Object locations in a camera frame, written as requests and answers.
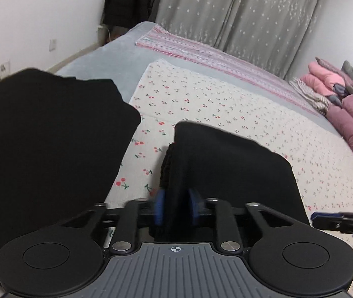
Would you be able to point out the cherry print blanket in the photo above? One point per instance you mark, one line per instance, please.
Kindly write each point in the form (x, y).
(226, 105)

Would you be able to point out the pink striped cloth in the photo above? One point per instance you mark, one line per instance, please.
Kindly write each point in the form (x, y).
(210, 56)

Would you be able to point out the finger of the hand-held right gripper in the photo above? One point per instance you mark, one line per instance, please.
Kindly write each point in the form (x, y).
(328, 220)

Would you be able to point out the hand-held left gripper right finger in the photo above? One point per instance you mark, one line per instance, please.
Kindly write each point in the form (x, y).
(195, 208)

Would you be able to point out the zebra pattern cloth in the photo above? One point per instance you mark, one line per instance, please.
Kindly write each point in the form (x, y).
(311, 96)

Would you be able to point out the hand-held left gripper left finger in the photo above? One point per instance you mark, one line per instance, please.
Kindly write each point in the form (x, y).
(159, 208)

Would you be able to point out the grey patterned curtain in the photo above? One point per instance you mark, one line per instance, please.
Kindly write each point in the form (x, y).
(241, 15)

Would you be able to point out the black pants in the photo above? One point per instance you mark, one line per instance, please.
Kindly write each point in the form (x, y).
(226, 167)

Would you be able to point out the dark hanging jackets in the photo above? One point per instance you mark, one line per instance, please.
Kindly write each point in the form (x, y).
(130, 0)

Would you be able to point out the blue grey small cloth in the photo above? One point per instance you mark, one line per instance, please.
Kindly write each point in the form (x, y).
(338, 91)

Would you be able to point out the light pink quilt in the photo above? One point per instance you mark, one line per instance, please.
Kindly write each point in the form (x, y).
(319, 76)

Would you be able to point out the white wall socket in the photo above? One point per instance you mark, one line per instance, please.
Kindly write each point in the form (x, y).
(53, 44)
(4, 68)

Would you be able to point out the grey bed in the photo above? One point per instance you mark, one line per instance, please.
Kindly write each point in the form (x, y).
(108, 59)

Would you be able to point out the dark cloth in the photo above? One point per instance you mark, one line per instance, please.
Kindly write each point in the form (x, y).
(39, 146)

